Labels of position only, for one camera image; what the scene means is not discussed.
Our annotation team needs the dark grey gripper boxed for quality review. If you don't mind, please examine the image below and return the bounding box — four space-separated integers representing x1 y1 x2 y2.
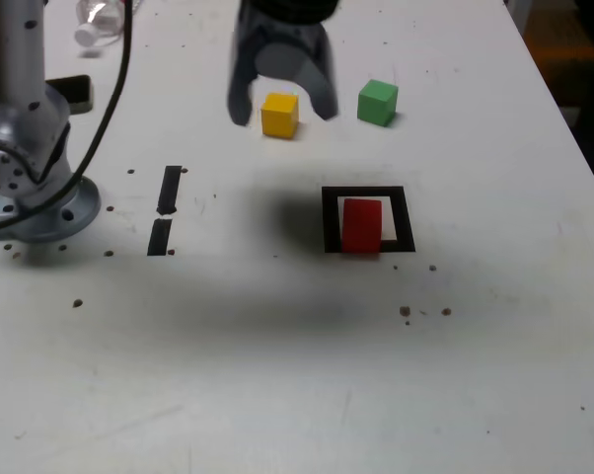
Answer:
226 17 340 127

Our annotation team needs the yellow cube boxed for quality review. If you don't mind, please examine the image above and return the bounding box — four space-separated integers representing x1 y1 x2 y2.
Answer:
260 92 300 139

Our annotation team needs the green cube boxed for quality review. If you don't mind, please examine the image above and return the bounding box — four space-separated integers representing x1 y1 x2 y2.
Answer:
356 78 400 128

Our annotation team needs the red cube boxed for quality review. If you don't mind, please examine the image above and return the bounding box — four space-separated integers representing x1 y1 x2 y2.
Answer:
340 197 384 258

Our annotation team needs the black tape square outline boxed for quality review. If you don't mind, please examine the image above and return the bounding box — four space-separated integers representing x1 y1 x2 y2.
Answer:
321 186 416 254

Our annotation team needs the black tape strip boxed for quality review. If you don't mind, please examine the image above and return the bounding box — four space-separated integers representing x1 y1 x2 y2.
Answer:
146 165 184 257

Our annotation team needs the clear plastic bottle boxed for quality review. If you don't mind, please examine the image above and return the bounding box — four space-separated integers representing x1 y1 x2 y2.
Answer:
73 0 130 49

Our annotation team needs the black flat device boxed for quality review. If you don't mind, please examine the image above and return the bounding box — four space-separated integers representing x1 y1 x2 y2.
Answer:
47 74 97 116

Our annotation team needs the black cable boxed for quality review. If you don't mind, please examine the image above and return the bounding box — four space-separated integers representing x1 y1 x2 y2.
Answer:
0 0 133 234

